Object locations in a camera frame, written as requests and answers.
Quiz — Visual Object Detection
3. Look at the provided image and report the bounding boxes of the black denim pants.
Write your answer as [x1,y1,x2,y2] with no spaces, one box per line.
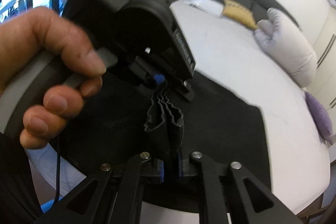
[52,74,272,213]

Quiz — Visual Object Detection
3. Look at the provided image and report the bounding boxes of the left hand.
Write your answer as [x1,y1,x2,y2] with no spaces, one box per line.
[1,6,106,149]

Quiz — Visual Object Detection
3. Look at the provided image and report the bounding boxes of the bed with white sheet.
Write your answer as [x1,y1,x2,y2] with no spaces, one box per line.
[24,0,332,224]

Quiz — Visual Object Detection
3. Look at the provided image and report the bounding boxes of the white pillow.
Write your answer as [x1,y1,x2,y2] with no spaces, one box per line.
[183,0,224,18]

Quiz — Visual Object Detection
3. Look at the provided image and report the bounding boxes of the yellow cushion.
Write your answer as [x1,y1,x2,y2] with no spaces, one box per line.
[222,0,258,30]

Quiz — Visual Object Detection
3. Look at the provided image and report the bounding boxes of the rolled white duvet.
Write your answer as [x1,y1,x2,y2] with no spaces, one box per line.
[253,7,317,88]

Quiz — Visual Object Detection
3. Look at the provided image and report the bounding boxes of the purple cushion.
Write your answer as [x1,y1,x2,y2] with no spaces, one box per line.
[305,92,334,145]

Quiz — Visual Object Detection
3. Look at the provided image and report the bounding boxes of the white wardrobe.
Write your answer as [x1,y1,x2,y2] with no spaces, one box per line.
[310,3,336,119]

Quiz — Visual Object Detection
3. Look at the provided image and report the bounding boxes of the black braided cable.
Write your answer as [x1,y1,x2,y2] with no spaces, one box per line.
[41,144,63,214]

